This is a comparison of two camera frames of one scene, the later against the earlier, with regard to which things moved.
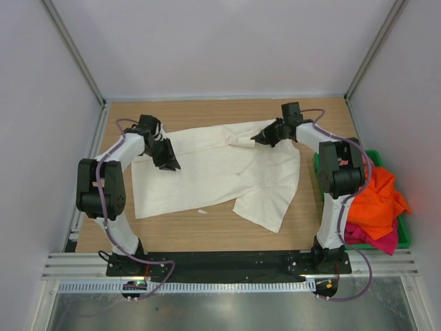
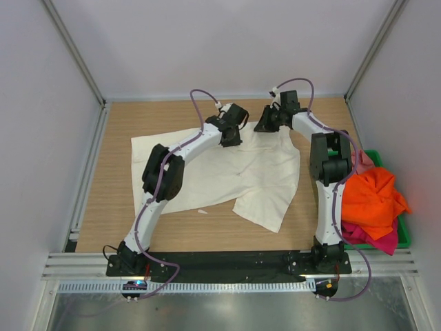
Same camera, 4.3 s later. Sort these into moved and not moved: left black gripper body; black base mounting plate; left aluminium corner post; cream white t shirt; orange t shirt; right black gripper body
Moved: left black gripper body; right black gripper body
Not moved: orange t shirt; cream white t shirt; left aluminium corner post; black base mounting plate
